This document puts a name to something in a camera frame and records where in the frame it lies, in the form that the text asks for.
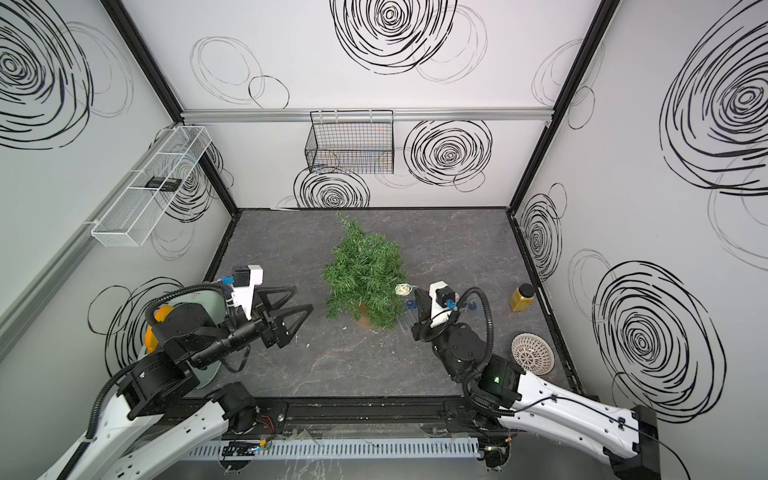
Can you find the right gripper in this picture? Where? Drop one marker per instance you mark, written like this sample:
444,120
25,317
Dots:
425,313

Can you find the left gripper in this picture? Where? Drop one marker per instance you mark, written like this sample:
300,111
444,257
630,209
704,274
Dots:
275,331

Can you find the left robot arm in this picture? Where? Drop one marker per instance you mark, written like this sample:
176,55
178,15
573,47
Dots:
138,396

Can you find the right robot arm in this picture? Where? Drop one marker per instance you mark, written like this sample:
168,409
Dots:
519,400

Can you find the small green christmas tree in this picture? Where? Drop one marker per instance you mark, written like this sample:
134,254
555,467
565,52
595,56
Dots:
363,275

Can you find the yellow juice bottle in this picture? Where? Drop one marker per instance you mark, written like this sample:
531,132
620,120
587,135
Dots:
522,298

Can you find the white woven round trivet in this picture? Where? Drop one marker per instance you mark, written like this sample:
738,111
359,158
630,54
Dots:
532,353

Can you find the small black item in shelf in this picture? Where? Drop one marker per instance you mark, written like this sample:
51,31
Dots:
161,184

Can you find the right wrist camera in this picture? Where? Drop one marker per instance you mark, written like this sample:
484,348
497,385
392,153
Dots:
442,303

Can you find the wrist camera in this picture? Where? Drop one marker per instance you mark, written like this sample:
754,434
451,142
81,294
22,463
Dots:
442,303
239,287

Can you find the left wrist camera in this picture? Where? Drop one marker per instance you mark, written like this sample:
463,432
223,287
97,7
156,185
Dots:
239,287

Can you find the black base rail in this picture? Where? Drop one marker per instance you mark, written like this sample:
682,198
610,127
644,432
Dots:
449,412

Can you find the white slotted cable duct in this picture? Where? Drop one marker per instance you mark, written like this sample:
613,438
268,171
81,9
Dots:
338,449

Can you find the white wire shelf basket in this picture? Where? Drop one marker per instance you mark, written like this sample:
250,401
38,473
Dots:
132,217

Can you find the black wire basket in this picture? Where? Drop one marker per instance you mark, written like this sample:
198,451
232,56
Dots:
357,147

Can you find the aluminium wall rail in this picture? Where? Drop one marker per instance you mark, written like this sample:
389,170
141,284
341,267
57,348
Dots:
338,115

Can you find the black corner frame post right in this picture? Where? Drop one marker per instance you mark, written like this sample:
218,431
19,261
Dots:
595,33

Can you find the black corner frame post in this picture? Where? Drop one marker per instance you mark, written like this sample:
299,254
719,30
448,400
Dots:
130,34
595,33

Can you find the black corner frame post left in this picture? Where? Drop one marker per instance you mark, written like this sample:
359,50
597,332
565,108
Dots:
130,34

